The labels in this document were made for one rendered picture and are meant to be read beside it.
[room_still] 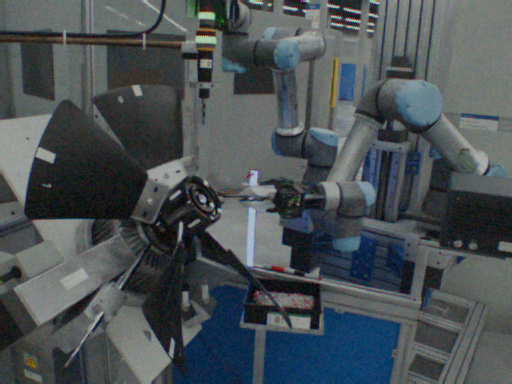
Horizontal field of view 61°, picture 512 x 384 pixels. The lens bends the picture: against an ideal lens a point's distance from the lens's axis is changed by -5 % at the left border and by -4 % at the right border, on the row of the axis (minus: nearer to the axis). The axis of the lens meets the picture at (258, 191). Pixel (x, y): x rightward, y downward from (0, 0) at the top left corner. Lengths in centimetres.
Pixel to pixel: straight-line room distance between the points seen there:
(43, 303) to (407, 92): 97
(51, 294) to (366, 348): 103
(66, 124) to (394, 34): 134
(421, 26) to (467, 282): 169
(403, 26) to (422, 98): 64
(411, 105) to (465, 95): 151
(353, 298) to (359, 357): 22
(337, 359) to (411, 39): 119
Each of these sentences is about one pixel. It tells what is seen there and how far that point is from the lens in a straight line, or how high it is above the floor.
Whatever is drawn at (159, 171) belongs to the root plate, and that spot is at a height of 126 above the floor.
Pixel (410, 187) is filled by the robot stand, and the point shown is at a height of 107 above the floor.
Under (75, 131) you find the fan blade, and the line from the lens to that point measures 87.
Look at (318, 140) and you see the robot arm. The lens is 178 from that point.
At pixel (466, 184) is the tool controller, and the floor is 124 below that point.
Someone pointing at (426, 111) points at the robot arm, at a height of 142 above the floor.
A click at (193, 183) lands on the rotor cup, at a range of 101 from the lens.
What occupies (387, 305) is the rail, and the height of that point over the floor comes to 83.
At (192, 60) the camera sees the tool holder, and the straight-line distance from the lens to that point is 104.
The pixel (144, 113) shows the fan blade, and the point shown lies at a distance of 113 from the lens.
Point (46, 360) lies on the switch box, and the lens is 123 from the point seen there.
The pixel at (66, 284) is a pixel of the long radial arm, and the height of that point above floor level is 112.
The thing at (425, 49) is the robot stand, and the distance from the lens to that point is 183.
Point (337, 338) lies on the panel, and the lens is 155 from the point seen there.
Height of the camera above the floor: 151
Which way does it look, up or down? 16 degrees down
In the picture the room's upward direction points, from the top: 3 degrees clockwise
